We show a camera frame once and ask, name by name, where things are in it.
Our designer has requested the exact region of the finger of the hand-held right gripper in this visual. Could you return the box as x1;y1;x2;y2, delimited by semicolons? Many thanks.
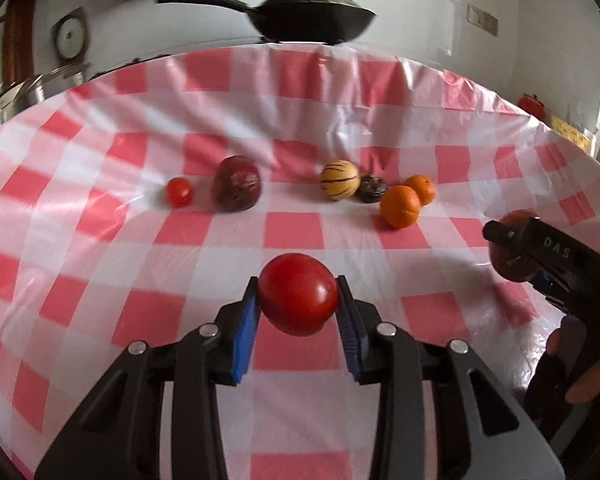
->
482;216;543;261
530;270;557;296

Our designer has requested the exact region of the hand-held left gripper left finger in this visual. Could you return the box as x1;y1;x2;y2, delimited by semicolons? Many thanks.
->
34;276;261;480

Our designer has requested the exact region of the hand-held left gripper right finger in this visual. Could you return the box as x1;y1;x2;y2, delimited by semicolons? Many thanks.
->
336;275;566;480

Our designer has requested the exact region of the wrinkled dark red apple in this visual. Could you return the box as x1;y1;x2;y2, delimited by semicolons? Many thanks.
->
489;209;537;283

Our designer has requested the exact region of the red tomato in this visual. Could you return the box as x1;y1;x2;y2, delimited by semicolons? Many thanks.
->
257;253;340;338

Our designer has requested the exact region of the person's right hand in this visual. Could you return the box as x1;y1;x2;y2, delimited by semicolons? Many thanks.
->
524;317;600;457

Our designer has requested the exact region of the small mandarin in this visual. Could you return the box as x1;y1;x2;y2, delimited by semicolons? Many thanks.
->
405;174;437;207

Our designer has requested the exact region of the orange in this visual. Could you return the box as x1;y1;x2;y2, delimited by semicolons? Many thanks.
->
380;185;423;230

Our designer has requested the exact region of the red white checked tablecloth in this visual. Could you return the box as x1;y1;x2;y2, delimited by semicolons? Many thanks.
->
0;42;600;480

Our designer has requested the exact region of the red kettle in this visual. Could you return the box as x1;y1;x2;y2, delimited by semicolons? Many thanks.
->
517;92;547;121

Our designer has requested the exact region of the dark wrinkled fruit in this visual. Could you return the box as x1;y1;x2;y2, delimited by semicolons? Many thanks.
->
356;173;390;205

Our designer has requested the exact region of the small cherry tomato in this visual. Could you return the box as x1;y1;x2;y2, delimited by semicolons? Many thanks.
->
165;177;195;208

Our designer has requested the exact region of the striped yellow pepino melon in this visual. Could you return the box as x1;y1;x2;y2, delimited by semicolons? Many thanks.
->
320;159;360;202

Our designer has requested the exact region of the black wok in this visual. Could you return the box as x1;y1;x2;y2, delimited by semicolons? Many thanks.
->
157;0;378;45

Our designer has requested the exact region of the steel pot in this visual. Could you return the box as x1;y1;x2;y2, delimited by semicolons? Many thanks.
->
0;61;92;133

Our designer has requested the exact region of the wall socket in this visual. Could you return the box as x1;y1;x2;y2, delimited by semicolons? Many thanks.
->
467;2;499;37

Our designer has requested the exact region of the wooden door frame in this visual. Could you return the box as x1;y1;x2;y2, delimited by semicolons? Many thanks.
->
2;0;35;86

